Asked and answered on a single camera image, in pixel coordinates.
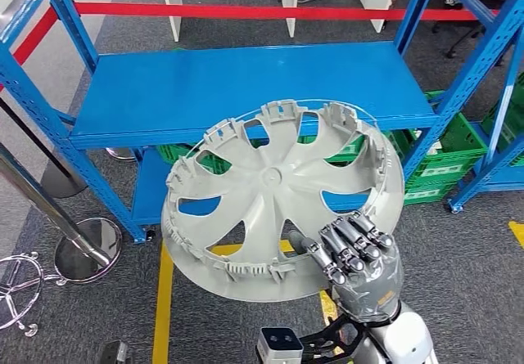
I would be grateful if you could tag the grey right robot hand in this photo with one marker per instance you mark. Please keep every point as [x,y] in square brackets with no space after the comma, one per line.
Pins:
[368,285]

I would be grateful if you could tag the grey plastic wheel hubcap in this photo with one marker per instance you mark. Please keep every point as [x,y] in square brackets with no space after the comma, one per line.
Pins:
[262,210]

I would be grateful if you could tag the blue metal shelf rack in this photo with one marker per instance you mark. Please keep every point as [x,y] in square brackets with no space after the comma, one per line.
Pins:
[491,180]
[245,90]

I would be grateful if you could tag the green plastic crate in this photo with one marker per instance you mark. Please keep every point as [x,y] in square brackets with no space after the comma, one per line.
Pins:
[434,193]
[352,150]
[462,134]
[512,117]
[176,154]

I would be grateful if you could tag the white paper tag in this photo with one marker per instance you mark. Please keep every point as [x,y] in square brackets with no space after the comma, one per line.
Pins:
[434,147]

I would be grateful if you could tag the black office chair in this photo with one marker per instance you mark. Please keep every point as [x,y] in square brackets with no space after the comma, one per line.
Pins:
[466,39]

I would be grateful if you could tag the red barrier tape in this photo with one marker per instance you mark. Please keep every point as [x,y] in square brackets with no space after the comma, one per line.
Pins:
[245,11]
[32,39]

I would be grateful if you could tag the chrome stanchion base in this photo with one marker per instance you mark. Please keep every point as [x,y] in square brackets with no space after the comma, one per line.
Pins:
[121,154]

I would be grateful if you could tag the chrome stanchion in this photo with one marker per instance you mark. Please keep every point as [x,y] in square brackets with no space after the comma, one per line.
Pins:
[87,253]

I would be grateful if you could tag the black stanchion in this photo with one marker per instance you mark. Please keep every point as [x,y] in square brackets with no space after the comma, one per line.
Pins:
[61,180]

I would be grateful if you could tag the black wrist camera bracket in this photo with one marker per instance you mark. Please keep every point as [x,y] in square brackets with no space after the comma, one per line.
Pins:
[323,335]

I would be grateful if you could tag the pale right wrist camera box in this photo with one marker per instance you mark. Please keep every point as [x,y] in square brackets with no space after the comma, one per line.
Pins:
[280,345]

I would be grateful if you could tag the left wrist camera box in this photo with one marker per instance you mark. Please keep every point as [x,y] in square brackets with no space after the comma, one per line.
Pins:
[115,353]

